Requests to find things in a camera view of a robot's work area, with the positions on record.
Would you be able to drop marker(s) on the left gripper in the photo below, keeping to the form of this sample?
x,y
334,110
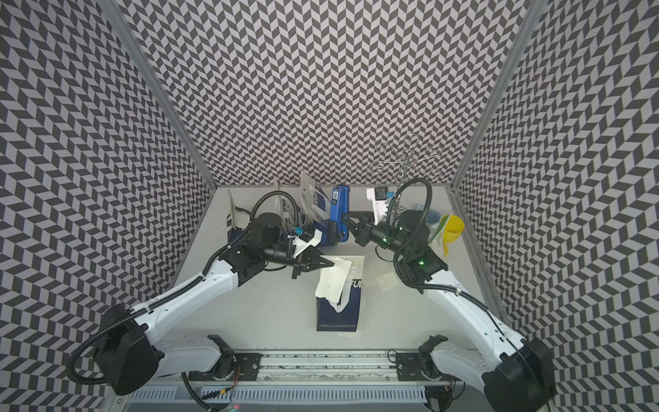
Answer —
x,y
301,262

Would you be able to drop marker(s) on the navy tote bag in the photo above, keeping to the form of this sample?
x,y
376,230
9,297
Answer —
x,y
348,320

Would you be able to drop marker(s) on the yellow plastic goblet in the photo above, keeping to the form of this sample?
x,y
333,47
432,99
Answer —
x,y
454,229

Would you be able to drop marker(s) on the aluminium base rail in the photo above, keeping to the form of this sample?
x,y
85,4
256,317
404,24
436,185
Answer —
x,y
334,367

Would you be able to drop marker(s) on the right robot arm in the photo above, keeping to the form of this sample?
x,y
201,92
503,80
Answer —
x,y
513,372

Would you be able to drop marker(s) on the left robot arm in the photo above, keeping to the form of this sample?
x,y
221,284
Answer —
x,y
127,352

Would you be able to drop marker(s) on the chrome mug tree stand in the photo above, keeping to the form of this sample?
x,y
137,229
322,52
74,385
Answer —
x,y
393,162

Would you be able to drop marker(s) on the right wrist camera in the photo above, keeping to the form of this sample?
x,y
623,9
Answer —
x,y
380,197

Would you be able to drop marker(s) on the royal blue tote bag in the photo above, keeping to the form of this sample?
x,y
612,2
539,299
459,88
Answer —
x,y
315,205

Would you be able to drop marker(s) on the navy bag with white handles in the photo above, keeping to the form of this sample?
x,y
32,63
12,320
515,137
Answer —
x,y
237,218

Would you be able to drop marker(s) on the aluminium corner post left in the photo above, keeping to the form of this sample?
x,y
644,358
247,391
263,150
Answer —
x,y
111,10

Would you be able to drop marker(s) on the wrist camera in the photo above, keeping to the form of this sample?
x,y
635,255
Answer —
x,y
380,197
306,238

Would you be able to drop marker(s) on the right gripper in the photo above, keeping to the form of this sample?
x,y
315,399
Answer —
x,y
365,229

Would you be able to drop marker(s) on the aluminium corner post right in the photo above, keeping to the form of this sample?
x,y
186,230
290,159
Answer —
x,y
518,47

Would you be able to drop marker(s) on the blue cream tote bag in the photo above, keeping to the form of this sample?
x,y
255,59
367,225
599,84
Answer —
x,y
291,214

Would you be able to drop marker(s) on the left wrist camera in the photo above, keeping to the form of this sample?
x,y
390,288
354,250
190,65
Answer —
x,y
306,238

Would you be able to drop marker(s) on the blue black stapler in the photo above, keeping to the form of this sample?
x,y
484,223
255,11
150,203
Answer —
x,y
336,229

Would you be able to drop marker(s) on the aluminium corner post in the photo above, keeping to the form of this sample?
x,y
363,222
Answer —
x,y
111,10
518,47

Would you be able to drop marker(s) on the light blue ceramic mug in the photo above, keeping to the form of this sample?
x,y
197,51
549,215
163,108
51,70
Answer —
x,y
433,218

